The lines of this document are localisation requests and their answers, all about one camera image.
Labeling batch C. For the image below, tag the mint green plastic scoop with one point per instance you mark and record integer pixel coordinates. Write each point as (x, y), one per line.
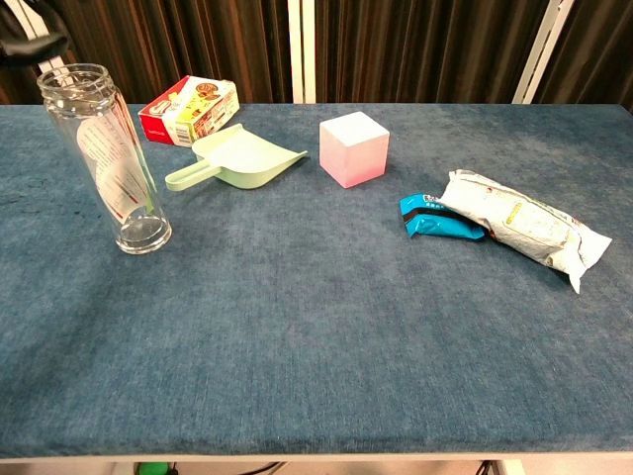
(247, 158)

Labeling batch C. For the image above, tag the blue felt table mat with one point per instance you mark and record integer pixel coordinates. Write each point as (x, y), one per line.
(297, 321)

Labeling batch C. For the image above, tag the white slanted frame post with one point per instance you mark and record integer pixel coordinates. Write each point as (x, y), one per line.
(27, 17)
(541, 49)

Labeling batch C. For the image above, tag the white snack bag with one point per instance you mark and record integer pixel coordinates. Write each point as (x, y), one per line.
(524, 222)

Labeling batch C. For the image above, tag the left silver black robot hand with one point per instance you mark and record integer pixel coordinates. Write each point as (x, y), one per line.
(29, 48)

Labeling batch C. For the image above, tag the clear plastic bottle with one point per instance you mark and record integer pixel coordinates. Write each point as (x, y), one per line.
(114, 163)

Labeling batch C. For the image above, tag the bright green object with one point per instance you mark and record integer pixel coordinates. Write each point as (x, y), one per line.
(155, 468)

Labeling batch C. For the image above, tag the blue snack packet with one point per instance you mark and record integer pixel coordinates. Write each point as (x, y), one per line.
(435, 222)

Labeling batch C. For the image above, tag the red snack box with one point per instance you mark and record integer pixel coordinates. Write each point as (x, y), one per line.
(193, 111)

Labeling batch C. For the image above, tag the pink white cube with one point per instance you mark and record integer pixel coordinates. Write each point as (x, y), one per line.
(353, 148)

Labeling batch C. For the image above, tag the white vertical frame post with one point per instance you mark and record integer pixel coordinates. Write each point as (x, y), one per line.
(301, 49)

